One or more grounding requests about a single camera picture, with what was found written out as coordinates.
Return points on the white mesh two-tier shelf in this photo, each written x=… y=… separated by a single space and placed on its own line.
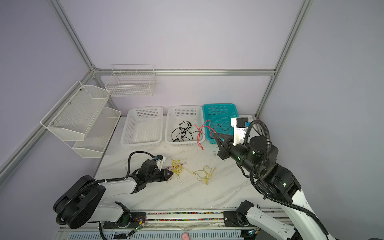
x=83 y=121

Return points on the white plastic basket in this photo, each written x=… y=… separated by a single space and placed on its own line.
x=143 y=127
x=183 y=126

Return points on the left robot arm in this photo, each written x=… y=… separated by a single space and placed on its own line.
x=83 y=204

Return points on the teal plastic basket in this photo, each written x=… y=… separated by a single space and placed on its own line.
x=218 y=118

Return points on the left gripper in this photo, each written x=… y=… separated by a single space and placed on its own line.
x=164 y=177

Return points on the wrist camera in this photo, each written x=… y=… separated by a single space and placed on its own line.
x=160 y=161
x=240 y=126

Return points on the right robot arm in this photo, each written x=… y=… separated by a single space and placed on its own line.
x=250 y=146

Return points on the middle white plastic basket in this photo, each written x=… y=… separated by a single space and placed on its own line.
x=183 y=126

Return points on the left white plastic basket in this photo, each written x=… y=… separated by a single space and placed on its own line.
x=143 y=127

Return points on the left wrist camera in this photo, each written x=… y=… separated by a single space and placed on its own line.
x=160 y=161

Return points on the pink object at front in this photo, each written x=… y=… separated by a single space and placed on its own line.
x=185 y=236

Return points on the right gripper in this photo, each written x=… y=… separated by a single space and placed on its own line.
x=227 y=139

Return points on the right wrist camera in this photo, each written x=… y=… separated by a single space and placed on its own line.
x=240 y=126

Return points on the white wire wall basket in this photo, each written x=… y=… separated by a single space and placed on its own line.
x=131 y=81

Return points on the aluminium front rail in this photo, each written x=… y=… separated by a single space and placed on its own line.
x=161 y=220

